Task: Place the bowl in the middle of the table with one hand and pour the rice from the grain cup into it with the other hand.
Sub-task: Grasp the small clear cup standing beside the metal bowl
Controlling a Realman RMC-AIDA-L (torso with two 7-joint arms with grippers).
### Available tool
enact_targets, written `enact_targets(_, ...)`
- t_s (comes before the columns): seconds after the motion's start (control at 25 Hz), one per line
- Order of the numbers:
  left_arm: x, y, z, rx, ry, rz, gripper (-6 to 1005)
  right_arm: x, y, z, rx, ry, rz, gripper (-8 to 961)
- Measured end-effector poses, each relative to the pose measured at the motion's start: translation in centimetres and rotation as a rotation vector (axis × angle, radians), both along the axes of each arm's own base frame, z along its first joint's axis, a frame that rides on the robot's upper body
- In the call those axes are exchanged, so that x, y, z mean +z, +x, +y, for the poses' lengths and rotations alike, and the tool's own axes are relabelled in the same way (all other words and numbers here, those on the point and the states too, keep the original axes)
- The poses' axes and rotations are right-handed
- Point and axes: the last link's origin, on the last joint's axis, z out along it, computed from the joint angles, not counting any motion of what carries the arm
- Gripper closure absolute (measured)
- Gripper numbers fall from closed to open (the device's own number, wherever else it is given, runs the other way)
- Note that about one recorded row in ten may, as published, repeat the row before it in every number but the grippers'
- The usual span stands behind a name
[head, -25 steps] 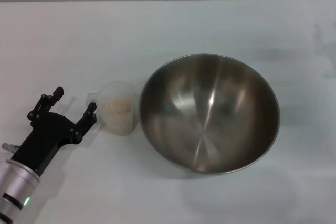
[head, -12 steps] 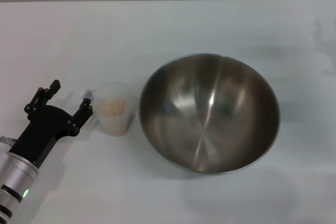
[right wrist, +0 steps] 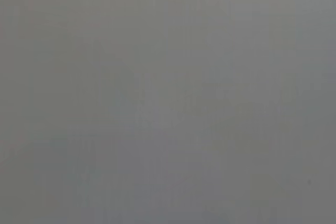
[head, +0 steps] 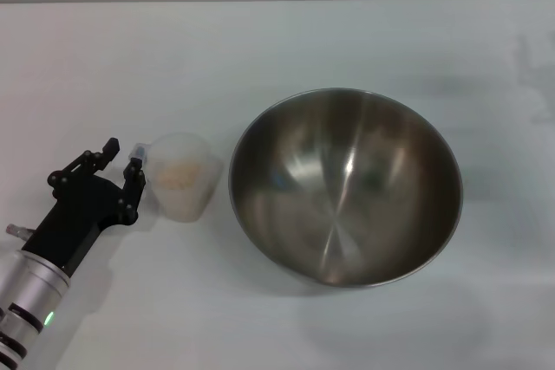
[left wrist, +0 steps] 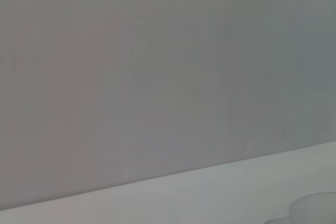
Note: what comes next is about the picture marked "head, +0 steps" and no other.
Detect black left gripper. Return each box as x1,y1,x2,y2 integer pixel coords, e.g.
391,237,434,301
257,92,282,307
20,137,147,276

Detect white rice grains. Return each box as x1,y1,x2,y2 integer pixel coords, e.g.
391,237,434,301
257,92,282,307
156,160,203,191

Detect clear plastic measuring cup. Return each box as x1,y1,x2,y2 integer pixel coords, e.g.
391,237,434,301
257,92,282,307
132,132,225,223

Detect stainless steel mixing bowl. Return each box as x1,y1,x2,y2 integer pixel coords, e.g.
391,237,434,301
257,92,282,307
228,87,464,289

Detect black cable with metal plugs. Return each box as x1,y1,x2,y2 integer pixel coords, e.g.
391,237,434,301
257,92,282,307
5,223,34,241

